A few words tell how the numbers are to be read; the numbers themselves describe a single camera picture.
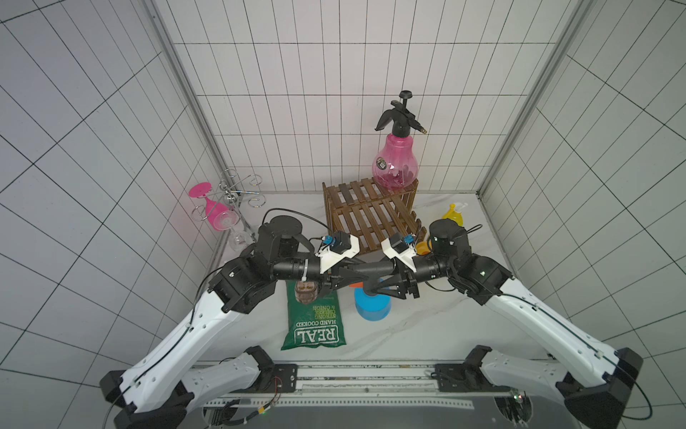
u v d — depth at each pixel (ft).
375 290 1.84
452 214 3.11
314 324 2.59
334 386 2.38
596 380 1.24
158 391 1.20
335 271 1.56
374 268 1.70
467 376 2.11
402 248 1.67
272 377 2.19
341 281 1.56
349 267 1.72
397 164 2.62
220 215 2.49
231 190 3.94
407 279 1.72
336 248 1.43
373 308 2.03
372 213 3.10
